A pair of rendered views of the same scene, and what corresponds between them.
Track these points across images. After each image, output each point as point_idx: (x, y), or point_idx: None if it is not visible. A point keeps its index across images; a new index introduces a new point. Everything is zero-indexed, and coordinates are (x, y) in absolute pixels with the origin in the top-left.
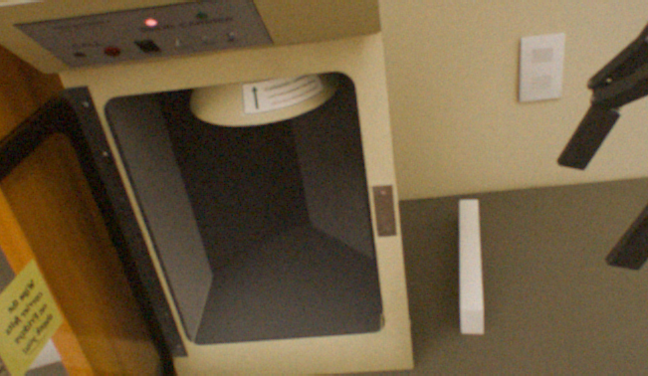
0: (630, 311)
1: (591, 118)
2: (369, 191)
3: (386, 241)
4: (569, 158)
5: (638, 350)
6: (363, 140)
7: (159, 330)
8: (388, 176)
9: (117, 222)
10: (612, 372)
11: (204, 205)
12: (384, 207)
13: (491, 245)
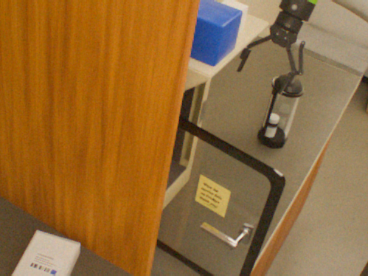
0: (212, 122)
1: (248, 53)
2: (201, 105)
3: (199, 124)
4: (240, 69)
5: (228, 132)
6: (206, 85)
7: None
8: (206, 96)
9: None
10: (231, 142)
11: None
12: (203, 110)
13: None
